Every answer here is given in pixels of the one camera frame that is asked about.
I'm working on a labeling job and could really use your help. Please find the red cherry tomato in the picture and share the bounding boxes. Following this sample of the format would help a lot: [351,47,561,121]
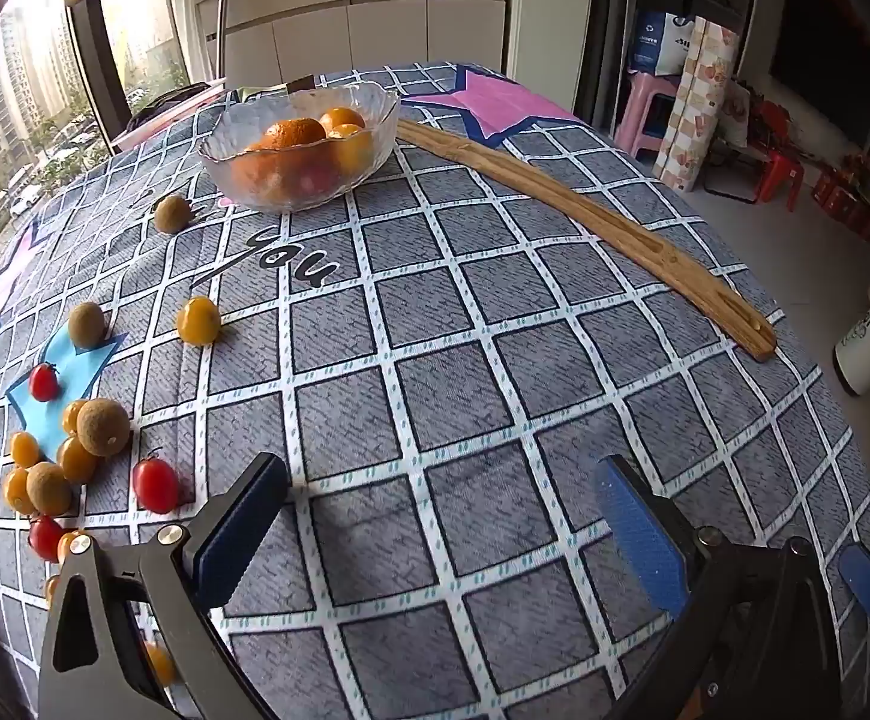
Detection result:
[131,455,181,514]

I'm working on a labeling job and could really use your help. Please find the red tomato in cluster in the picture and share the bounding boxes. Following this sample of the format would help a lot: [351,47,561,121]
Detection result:
[28,515,65,562]

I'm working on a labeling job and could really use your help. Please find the yellow tomato beside kiwi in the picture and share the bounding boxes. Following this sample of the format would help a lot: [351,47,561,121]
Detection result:
[56,436,101,484]

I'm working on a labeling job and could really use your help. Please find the brown kiwi in cluster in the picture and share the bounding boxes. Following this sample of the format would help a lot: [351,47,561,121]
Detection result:
[26,461,72,517]

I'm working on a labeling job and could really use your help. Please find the large brown kiwi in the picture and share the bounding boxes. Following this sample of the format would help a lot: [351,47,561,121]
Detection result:
[76,398,131,457]

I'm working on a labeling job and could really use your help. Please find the yellow tomato left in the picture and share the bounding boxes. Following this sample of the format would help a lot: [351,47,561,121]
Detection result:
[8,431,43,468]

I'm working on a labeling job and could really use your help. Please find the white cylindrical bin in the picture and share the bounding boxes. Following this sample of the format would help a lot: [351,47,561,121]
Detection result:
[832,308,870,397]

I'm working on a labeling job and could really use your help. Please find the red tomato on blue star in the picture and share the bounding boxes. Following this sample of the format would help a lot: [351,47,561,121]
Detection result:
[28,362,61,403]

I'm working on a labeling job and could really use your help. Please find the lone yellow tomato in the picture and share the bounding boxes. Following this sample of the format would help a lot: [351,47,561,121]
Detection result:
[175,296,222,346]

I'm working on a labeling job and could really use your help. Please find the kiwi on blue star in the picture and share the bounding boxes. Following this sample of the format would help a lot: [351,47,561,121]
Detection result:
[67,301,106,349]

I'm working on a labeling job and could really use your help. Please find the long wooden stick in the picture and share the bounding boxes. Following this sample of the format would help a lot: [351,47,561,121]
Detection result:
[398,119,777,362]

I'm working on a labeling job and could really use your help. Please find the checkered grey tablecloth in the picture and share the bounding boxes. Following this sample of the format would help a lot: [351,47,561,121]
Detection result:
[0,106,870,718]

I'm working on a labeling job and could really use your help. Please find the kiwi near bowl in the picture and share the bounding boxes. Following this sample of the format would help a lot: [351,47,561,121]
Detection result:
[154,193,194,234]

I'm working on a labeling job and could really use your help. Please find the red plastic stool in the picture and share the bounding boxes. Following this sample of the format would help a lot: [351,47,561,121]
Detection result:
[755,151,805,211]

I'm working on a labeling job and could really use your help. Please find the clear glass fruit bowl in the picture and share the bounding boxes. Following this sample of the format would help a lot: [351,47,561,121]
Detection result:
[197,82,399,213]

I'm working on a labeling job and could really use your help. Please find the orange tangerine in bowl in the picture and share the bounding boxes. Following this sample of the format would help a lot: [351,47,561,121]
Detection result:
[256,117,326,149]

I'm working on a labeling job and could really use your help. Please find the pink container with black item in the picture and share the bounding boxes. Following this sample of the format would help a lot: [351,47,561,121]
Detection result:
[111,78,225,153]

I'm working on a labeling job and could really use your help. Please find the patterned rolled mat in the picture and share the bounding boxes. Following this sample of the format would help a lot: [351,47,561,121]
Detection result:
[653,16,739,192]

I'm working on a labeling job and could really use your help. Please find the pink plastic stool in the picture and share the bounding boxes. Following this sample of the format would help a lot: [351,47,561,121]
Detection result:
[614,71,677,158]

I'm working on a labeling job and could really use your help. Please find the white cabinet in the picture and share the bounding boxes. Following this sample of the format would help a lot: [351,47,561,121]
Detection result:
[194,0,510,86]

